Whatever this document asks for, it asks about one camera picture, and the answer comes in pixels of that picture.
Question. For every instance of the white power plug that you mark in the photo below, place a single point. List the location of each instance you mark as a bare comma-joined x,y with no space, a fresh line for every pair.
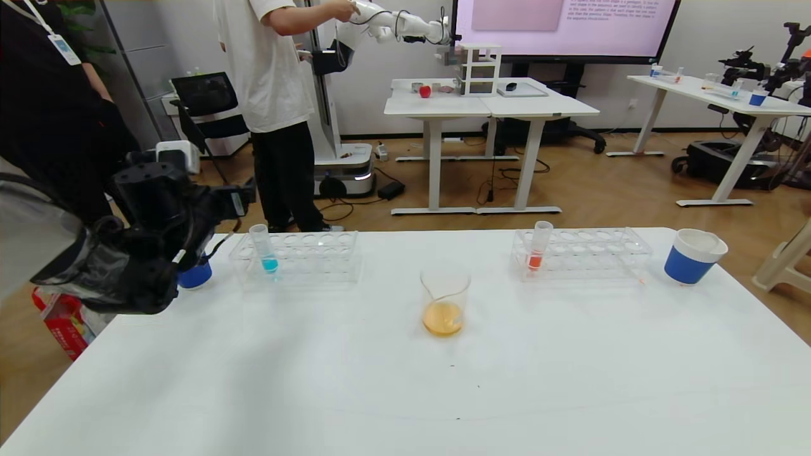
381,151

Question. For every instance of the person in white shirt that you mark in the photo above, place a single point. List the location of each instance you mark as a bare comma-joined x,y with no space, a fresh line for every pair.
272,76

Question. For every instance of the person in black clothes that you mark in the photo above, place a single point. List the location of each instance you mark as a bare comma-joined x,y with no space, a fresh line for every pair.
51,114

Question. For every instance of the black chair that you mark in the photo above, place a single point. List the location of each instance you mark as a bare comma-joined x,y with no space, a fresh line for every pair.
209,95

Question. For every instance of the blue id badge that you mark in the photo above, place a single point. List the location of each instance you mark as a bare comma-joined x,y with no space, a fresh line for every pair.
65,50

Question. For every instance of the black background robot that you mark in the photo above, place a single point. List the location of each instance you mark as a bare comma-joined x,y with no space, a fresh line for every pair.
716,161

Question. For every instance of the orange-red pigment test tube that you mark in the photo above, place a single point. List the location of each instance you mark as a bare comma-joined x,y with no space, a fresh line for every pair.
536,256

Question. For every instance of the black power adapter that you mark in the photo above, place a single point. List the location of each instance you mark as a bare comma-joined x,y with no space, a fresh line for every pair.
391,190

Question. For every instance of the red apple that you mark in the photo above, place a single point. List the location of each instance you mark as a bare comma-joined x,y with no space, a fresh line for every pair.
425,91

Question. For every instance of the white drawer shelf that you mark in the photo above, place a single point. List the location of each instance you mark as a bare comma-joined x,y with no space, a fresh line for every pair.
478,69

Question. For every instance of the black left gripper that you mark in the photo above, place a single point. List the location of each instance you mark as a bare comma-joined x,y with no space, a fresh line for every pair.
239,202

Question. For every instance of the grey cabinet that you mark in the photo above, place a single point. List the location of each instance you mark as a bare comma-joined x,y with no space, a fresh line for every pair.
152,63

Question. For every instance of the clear glass beaker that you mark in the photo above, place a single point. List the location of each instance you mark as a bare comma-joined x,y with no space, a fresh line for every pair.
443,316

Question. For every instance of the white desk with apple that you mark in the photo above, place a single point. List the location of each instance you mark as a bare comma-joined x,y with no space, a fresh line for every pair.
437,104

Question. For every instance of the large wall monitor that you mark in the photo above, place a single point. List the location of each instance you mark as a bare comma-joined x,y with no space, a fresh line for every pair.
564,28

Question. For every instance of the small blue cup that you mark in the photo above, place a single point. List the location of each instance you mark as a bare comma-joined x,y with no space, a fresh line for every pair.
758,98

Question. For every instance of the grey tray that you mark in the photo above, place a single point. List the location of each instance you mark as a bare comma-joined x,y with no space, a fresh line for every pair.
526,90

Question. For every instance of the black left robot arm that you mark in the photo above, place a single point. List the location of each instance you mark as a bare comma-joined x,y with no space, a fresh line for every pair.
127,278

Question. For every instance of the blue pigment test tube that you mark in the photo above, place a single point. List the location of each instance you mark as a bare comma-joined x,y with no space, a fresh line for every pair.
267,259

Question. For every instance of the white mobile robot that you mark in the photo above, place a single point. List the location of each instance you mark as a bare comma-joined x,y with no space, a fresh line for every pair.
345,168

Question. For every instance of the white plastic stool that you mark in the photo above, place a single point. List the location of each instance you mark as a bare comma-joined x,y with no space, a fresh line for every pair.
782,259

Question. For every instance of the white desk with tray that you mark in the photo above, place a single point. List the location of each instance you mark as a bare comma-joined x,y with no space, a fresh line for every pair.
545,106

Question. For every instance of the long white desk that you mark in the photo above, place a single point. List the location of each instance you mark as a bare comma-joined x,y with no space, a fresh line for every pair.
709,92

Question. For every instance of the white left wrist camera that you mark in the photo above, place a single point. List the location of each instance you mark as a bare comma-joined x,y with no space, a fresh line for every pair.
177,157

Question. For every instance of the red shopping bag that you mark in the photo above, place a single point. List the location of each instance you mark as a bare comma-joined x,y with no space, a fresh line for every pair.
66,329

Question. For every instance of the blue and white paper cup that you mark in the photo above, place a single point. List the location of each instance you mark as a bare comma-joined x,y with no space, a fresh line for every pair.
690,266
196,277

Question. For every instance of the clear acrylic test tube rack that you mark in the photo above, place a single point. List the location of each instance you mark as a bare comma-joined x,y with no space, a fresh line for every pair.
304,259
589,256

